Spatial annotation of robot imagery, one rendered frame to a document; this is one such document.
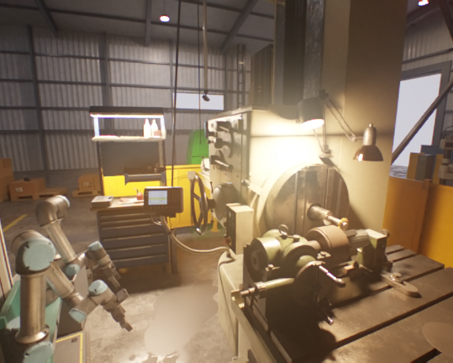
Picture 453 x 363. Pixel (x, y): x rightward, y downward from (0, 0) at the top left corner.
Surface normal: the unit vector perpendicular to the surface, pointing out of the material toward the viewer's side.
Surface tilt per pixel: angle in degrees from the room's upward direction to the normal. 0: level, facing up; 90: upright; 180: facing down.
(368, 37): 90
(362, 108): 90
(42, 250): 83
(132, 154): 90
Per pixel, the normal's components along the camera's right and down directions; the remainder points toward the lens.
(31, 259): 0.82, -0.02
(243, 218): 0.35, 0.18
